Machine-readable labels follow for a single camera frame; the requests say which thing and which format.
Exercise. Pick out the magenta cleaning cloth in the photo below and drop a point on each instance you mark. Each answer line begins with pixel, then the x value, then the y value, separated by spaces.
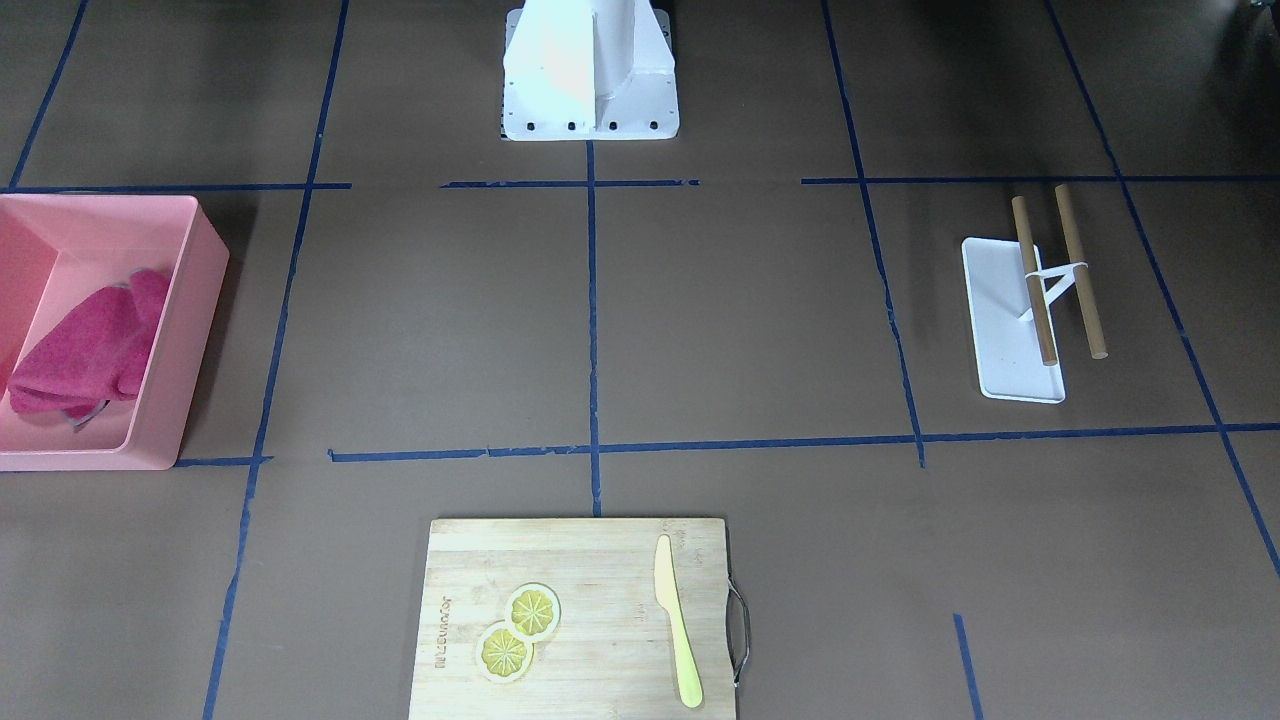
pixel 96 355

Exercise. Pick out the lemon slice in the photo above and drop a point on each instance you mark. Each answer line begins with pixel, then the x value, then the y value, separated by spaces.
pixel 533 612
pixel 503 657

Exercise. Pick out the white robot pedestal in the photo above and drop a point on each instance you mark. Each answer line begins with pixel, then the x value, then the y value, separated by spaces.
pixel 589 71

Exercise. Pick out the bamboo cutting board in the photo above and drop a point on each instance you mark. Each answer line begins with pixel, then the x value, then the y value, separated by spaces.
pixel 611 656

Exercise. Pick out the white towel rack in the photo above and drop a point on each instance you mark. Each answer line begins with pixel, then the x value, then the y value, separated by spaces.
pixel 1009 294

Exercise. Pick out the upper lemon slice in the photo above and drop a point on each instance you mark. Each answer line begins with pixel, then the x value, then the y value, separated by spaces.
pixel 533 612

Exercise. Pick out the yellow plastic knife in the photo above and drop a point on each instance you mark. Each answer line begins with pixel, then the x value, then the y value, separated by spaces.
pixel 688 682

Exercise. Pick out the lower lemon slice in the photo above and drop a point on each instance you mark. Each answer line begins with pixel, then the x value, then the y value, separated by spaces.
pixel 503 657

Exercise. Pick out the pink plastic bin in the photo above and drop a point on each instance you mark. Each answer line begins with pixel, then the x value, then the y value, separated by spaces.
pixel 59 248

